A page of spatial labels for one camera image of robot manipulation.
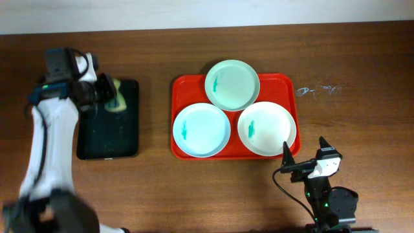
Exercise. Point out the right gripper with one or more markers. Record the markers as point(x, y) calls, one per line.
point(304, 166)

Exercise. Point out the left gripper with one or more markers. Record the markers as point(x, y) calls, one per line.
point(107, 87)

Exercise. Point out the green yellow sponge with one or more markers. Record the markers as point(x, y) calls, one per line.
point(118, 103)

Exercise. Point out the white plate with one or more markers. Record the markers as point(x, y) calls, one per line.
point(264, 127)

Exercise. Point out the light green plate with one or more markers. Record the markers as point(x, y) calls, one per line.
point(232, 85)

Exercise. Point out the light blue plate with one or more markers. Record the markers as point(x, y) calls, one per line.
point(201, 130)

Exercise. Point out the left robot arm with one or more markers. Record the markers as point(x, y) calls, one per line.
point(47, 200)

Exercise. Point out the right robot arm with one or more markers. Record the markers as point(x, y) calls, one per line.
point(332, 208)

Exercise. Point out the black plastic tray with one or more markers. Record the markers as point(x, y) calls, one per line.
point(107, 135)

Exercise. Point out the red plastic tray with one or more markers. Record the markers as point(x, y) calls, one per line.
point(274, 87)

